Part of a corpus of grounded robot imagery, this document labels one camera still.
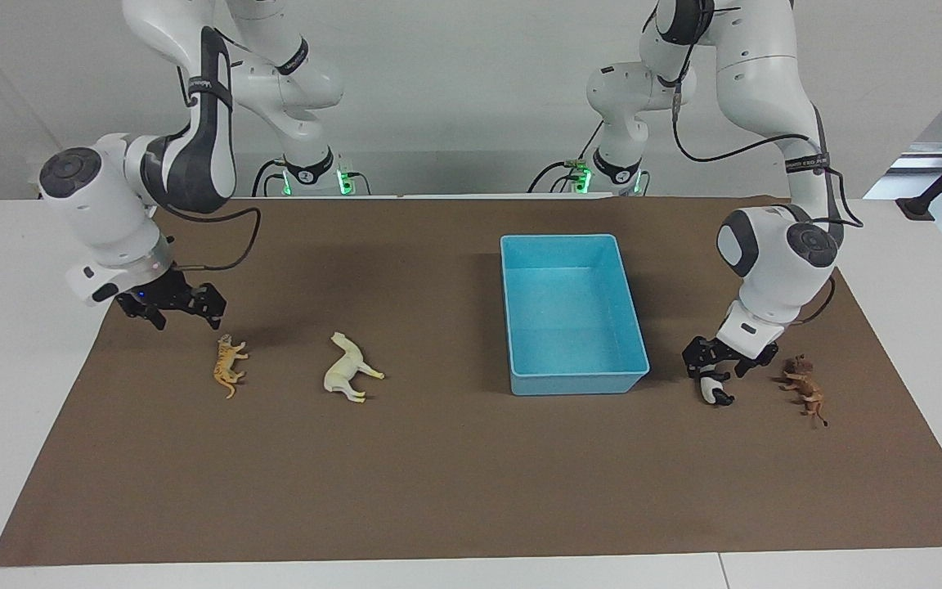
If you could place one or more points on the black white panda toy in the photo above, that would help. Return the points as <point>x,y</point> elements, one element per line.
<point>715,388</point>

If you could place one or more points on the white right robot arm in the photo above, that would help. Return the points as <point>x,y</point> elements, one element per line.
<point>103,204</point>

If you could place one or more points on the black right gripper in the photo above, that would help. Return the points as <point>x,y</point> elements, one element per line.
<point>167,293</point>

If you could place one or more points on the blue plastic storage box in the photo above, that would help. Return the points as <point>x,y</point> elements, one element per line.
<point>573,319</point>

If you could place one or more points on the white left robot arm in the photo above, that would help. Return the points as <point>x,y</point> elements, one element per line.
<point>773,270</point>

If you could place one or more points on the brown lion toy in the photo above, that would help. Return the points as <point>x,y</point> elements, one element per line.
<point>805,386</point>

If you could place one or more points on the cream white horse toy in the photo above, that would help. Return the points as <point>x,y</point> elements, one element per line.
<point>345,368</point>

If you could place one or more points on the orange tiger toy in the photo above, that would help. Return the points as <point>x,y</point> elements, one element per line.
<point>228,366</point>

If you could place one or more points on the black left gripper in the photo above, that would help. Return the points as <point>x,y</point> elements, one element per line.
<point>724,350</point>

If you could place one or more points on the brown table mat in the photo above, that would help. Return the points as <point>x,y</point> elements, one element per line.
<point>438,474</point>

